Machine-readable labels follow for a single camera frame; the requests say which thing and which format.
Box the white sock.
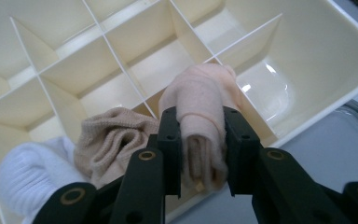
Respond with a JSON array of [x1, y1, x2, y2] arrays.
[[0, 135, 91, 224]]

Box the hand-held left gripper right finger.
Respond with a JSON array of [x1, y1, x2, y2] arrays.
[[223, 105, 273, 198]]

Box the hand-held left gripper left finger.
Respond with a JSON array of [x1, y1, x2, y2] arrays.
[[147, 105, 183, 199]]

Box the cream divided storage box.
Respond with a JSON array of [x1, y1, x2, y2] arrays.
[[0, 0, 358, 224]]

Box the beige sock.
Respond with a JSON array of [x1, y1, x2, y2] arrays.
[[158, 63, 243, 192], [74, 106, 161, 189]]

